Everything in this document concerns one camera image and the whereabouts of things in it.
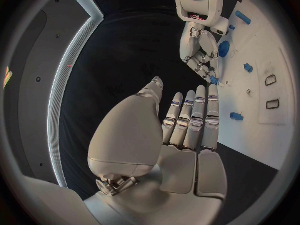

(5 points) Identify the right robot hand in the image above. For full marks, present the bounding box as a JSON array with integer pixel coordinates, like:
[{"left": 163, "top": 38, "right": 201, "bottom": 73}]
[{"left": 178, "top": 21, "right": 222, "bottom": 84}]

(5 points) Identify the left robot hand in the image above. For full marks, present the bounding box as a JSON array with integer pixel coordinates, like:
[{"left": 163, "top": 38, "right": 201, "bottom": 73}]
[{"left": 83, "top": 75, "right": 229, "bottom": 225}]

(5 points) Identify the white task board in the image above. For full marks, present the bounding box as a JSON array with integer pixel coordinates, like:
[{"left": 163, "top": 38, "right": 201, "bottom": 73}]
[{"left": 216, "top": 0, "right": 297, "bottom": 172}]

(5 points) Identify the blue gear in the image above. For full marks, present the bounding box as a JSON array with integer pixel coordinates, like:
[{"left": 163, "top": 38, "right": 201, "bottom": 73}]
[{"left": 218, "top": 40, "right": 231, "bottom": 58}]

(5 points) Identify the blue slim long cylinder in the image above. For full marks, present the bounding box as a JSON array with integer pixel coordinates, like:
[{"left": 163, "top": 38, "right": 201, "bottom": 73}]
[{"left": 235, "top": 10, "right": 252, "bottom": 26}]

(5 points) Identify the blue block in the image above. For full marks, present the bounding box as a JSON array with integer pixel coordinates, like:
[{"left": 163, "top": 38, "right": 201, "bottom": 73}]
[{"left": 229, "top": 112, "right": 245, "bottom": 122}]

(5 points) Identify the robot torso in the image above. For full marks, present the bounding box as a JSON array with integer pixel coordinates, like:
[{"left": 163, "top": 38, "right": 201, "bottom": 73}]
[{"left": 3, "top": 0, "right": 105, "bottom": 189}]

